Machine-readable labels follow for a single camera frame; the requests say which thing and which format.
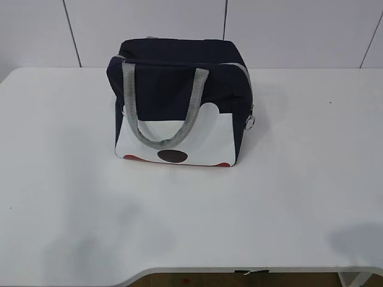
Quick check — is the navy blue lunch bag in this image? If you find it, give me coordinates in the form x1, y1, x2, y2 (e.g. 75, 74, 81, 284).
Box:
107, 38, 254, 167

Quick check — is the white table leg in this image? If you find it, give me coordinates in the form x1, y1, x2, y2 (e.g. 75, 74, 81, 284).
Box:
338, 272, 383, 287

